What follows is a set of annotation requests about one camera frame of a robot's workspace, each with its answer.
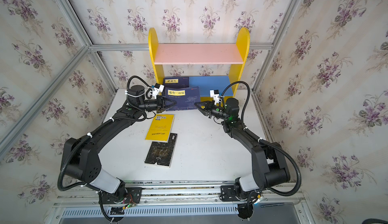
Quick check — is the dark blue text-covered book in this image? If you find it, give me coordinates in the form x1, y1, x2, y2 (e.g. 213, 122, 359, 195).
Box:
165, 86, 201, 111

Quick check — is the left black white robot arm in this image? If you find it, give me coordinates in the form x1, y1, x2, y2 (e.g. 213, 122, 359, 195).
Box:
57, 85, 176, 196

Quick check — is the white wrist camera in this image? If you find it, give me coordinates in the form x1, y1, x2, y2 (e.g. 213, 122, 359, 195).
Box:
151, 83, 164, 99
210, 90, 221, 105

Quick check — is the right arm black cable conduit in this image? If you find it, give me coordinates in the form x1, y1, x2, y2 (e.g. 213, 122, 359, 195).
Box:
220, 81, 303, 197

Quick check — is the aluminium mounting rail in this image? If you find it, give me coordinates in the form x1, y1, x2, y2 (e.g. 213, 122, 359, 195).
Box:
53, 180, 305, 208

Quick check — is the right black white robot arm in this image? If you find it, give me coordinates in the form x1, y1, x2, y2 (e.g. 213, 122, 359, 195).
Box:
195, 97, 301, 200

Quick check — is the white ventilation grille strip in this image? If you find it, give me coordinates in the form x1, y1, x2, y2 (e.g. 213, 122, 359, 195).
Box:
62, 204, 238, 219

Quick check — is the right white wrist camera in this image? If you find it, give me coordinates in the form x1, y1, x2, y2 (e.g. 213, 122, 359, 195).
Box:
210, 90, 221, 105

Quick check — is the yellow paperback book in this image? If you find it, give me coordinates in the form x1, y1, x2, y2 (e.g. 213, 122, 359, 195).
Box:
145, 114, 175, 142

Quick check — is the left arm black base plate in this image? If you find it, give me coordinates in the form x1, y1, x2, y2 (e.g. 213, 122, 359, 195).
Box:
99, 187, 142, 205

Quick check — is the navy book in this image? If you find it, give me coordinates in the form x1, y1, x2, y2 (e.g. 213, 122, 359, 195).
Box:
163, 76, 190, 89

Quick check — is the black paperback book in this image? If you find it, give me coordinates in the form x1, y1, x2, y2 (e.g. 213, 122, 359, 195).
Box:
144, 133, 178, 167

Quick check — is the yellow pink blue bookshelf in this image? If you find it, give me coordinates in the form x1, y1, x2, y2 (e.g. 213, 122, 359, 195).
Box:
149, 28, 250, 102

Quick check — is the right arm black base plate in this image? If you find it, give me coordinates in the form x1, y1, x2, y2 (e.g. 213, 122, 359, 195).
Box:
219, 185, 261, 202

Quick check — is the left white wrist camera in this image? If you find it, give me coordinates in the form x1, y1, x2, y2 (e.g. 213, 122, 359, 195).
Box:
151, 83, 164, 99

